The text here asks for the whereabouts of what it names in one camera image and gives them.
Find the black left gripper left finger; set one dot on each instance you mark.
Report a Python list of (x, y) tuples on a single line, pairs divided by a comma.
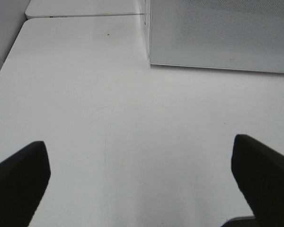
[(24, 177)]

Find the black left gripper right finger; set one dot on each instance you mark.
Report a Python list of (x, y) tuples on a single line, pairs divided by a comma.
[(259, 173)]

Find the white microwave door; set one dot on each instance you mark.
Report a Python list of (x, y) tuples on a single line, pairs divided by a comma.
[(219, 34)]

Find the white microwave oven body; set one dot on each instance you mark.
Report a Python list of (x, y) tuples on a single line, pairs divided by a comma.
[(145, 13)]

